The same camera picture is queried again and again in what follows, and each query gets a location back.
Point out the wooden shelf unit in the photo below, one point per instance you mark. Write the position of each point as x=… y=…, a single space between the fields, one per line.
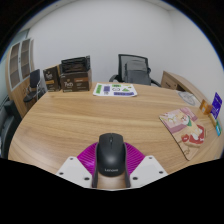
x=16 y=63

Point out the wooden side desk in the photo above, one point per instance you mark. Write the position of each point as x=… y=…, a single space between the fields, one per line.
x=178 y=81

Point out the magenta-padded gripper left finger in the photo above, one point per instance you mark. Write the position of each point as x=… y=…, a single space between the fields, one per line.
x=78 y=168

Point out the white green purple sticker sheet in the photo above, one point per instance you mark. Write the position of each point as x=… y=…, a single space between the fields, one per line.
x=115 y=90

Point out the large brown cardboard box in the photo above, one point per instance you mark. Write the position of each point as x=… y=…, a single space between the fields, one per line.
x=76 y=81

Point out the black computer mouse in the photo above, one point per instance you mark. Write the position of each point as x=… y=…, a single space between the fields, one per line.
x=111 y=155

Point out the black leather armchair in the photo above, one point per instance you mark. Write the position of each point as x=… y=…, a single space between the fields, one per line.
x=6 y=128

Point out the small tan box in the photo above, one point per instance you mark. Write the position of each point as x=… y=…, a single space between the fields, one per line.
x=213 y=119

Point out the small brown cardboard box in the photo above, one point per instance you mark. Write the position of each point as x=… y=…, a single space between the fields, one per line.
x=51 y=79

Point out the purple card package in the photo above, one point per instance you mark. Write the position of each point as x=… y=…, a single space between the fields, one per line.
x=216 y=105

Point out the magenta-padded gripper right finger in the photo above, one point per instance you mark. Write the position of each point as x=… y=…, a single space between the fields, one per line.
x=145 y=168

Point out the grey backpack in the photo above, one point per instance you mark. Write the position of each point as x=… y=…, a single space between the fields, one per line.
x=137 y=72

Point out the black mesh office chair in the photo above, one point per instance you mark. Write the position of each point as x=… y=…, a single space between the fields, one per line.
x=121 y=63

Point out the teal small package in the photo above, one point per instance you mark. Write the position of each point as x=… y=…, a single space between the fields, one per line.
x=218 y=128

